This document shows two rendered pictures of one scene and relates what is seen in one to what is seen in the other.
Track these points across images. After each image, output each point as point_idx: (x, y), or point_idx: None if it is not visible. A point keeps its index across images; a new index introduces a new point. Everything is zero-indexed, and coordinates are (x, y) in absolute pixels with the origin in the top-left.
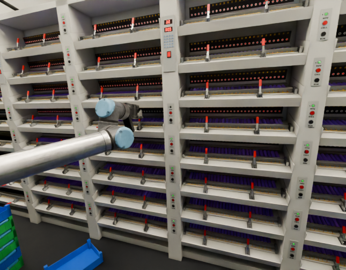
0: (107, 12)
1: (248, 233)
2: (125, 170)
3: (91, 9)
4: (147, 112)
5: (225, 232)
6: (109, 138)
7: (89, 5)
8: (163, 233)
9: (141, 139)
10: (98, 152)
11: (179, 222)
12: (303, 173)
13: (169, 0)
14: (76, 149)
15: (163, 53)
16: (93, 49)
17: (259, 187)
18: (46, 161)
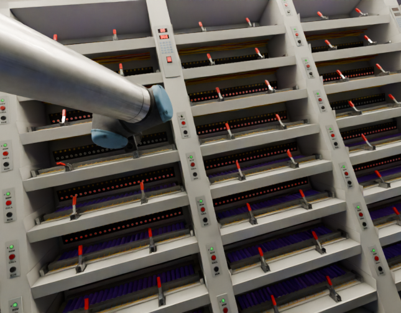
0: (68, 35)
1: (326, 263)
2: (109, 247)
3: (45, 27)
4: (137, 146)
5: (294, 289)
6: (146, 89)
7: (45, 17)
8: None
9: (132, 186)
10: (132, 104)
11: (233, 298)
12: (340, 158)
13: (160, 13)
14: (102, 69)
15: (161, 58)
16: None
17: (306, 196)
18: (45, 48)
